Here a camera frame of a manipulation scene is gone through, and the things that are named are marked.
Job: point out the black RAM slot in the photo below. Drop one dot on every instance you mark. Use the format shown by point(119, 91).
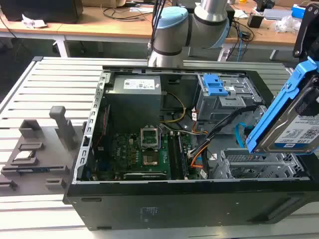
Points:
point(182, 156)
point(173, 156)

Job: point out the RAM stick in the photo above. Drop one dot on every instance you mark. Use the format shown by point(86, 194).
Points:
point(27, 170)

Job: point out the grey metal disk bay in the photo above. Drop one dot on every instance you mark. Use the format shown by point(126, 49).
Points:
point(249, 166)

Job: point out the grey power supply unit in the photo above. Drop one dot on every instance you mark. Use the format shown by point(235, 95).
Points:
point(135, 99)

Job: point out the CPU socket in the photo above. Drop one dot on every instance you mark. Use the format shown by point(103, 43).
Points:
point(150, 159)

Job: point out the black open PC case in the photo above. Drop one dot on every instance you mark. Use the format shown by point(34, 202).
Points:
point(174, 206)

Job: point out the clear plastic bag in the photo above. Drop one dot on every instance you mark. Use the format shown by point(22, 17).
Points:
point(287, 24)

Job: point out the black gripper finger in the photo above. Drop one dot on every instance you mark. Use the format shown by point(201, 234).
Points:
point(304, 32)
point(317, 84)

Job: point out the small black box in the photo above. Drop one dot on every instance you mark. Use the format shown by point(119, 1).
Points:
point(255, 20)

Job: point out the large black box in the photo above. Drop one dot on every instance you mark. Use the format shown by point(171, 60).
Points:
point(42, 10)

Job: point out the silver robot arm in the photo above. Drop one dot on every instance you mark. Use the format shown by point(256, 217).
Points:
point(174, 30)

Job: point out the hard disk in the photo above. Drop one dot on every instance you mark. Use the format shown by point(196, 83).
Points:
point(286, 124)

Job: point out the silver CPU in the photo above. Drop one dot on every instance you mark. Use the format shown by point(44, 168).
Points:
point(23, 155)

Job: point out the grey metal drive cage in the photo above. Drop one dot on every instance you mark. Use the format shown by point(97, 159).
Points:
point(224, 107)

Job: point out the grey parts rack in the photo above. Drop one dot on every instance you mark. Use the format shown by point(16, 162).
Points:
point(49, 159)

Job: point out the blue plastic drive latch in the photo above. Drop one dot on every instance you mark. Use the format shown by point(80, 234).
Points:
point(214, 85)

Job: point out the crumpled white paper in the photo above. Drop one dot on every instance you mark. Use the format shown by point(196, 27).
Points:
point(35, 21)

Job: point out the blue cardboard box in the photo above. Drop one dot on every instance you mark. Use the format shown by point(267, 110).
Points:
point(300, 10)

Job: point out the green motherboard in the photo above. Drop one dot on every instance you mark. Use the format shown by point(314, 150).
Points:
point(124, 154)

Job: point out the wooden desk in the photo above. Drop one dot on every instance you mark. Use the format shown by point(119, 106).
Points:
point(99, 27)

